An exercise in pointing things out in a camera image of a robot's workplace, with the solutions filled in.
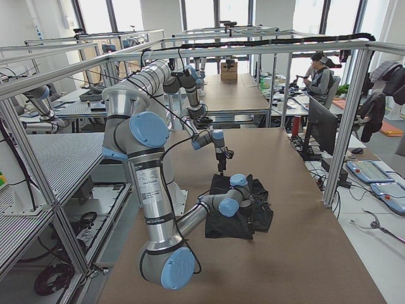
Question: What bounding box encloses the aluminium cage frame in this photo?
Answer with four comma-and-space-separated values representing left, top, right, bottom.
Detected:
0, 30, 380, 279

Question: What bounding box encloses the cardboard box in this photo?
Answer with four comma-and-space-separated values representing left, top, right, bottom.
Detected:
220, 61, 238, 81

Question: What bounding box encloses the black computer monitor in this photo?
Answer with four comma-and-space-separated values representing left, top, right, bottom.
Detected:
301, 99, 338, 161

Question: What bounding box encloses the seated person in grey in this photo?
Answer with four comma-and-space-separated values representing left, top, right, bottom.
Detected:
303, 52, 333, 105

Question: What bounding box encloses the blue teach pendant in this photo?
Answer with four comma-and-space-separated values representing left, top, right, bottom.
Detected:
346, 160, 395, 184

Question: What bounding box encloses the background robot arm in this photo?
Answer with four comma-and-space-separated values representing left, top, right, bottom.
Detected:
23, 85, 70, 134

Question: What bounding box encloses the black t-shirt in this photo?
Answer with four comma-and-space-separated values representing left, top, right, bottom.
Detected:
205, 174, 273, 240

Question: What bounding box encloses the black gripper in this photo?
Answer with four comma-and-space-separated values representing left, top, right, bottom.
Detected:
249, 194, 272, 219
215, 146, 234, 176

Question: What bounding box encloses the striped aluminium frame table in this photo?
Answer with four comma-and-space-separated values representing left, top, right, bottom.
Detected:
1, 132, 104, 277

